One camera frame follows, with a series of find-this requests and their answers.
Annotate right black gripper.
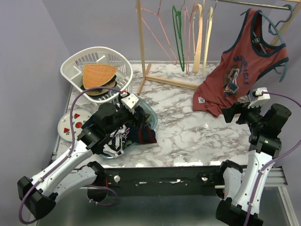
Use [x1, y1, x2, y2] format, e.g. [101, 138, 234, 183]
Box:
[222, 99, 266, 129]

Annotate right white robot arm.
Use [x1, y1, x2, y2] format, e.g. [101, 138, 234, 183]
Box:
[215, 102, 292, 226]

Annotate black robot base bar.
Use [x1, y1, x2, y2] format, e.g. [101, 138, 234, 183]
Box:
[94, 166, 225, 198]

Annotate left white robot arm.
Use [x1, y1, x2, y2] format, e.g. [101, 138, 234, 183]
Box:
[17, 97, 157, 220]

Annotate red graphic tank top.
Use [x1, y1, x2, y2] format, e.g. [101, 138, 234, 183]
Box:
[192, 8, 289, 117]

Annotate blue plastic hanger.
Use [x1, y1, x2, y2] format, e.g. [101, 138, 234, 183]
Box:
[257, 4, 294, 82]

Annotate tan wooden hanger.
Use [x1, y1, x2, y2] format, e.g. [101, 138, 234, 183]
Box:
[192, 0, 206, 73]

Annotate cream wooden hanger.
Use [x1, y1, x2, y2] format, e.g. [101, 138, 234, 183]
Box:
[202, 7, 214, 76]

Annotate green plastic hanger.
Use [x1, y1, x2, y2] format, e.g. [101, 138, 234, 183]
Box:
[172, 5, 185, 71]

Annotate pile of dark clothes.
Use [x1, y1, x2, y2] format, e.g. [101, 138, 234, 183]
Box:
[103, 105, 158, 158]

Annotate clear blue plastic bin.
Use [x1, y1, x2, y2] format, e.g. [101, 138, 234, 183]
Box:
[99, 97, 158, 159]

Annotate dark hats in basket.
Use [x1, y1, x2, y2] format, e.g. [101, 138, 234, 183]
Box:
[80, 75, 117, 97]

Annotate wooden clothes rack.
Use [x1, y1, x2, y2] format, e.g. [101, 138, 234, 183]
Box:
[136, 0, 301, 96]

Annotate watermelon pattern plate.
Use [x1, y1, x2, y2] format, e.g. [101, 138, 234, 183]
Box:
[57, 109, 92, 142]

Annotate white plastic laundry basket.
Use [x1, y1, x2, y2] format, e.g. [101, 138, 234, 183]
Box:
[60, 47, 133, 105]

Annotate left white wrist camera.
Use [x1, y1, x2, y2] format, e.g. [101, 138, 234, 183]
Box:
[121, 94, 141, 114]

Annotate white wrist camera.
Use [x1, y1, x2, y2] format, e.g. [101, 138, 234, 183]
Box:
[121, 94, 141, 114]
[247, 87, 270, 109]

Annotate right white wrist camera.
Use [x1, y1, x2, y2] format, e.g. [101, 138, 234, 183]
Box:
[247, 87, 270, 109]

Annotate pink wire hanger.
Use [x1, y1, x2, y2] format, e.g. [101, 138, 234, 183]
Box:
[184, 3, 195, 74]
[140, 0, 177, 65]

